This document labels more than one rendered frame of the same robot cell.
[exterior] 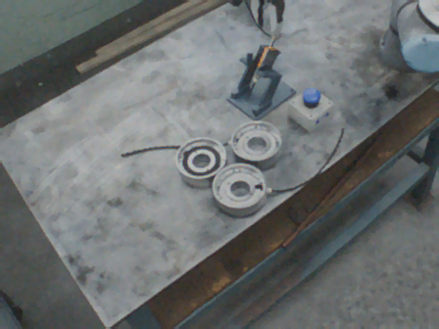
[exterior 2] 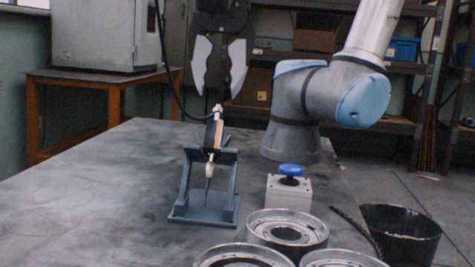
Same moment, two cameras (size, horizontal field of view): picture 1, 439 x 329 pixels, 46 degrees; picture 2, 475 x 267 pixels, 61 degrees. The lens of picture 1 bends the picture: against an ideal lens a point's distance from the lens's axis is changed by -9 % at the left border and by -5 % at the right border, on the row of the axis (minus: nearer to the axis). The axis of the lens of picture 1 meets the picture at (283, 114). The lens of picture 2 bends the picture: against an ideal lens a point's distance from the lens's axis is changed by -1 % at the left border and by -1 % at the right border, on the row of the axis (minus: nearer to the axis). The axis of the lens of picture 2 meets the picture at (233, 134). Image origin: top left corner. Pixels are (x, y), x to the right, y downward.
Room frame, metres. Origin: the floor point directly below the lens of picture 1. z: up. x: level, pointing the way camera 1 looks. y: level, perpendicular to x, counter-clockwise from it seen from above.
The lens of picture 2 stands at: (0.42, 0.44, 1.06)
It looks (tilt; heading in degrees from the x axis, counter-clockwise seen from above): 13 degrees down; 317
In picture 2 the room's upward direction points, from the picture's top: 5 degrees clockwise
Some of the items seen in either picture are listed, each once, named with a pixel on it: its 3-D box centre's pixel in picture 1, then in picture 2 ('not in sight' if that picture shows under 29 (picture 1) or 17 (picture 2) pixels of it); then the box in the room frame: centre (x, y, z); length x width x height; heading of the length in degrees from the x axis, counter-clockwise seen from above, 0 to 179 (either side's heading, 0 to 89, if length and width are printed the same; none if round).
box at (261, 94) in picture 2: not in sight; (253, 85); (3.29, -2.46, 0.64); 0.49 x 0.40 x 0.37; 46
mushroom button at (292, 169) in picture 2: (311, 101); (289, 179); (0.81, -0.06, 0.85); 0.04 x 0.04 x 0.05
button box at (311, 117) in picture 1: (313, 108); (288, 193); (0.81, -0.07, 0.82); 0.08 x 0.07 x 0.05; 131
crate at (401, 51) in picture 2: not in sight; (383, 47); (2.40, -3.25, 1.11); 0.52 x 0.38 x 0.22; 41
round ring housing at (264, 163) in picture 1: (257, 146); (285, 239); (0.71, 0.06, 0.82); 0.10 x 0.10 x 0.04
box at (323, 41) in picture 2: not in sight; (313, 33); (2.90, -2.81, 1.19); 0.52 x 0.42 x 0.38; 41
